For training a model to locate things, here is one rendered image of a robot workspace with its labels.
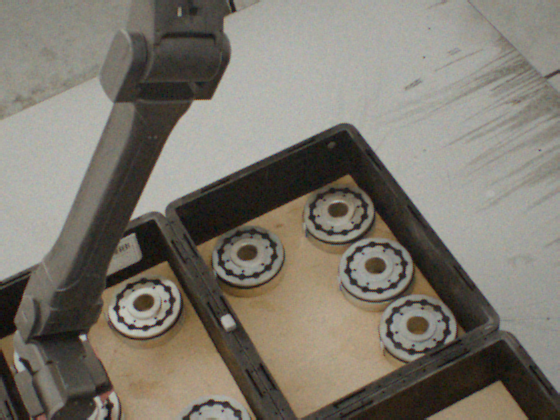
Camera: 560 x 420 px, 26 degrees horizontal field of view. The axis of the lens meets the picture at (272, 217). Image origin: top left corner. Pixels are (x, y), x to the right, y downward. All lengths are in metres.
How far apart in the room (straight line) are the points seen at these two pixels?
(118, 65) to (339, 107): 0.98
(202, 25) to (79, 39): 2.18
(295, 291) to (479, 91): 0.57
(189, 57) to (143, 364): 0.64
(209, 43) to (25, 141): 1.03
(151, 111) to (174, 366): 0.58
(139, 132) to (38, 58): 2.13
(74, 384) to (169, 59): 0.43
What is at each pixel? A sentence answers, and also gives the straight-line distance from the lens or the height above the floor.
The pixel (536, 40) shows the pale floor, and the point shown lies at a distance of 3.14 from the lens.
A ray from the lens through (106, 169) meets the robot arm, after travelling 1.21.
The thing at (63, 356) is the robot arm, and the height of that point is 1.08.
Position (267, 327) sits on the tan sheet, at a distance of 1.65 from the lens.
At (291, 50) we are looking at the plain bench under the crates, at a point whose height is 0.70.
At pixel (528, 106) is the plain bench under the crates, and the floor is 0.70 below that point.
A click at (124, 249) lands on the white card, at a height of 0.90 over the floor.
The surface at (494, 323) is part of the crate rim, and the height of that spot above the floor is 0.93.
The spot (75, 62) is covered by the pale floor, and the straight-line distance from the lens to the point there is 3.24.
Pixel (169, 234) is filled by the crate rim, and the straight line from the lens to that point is 1.64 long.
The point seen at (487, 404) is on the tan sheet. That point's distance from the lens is 1.58.
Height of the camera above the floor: 2.23
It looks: 53 degrees down
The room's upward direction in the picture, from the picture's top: 10 degrees counter-clockwise
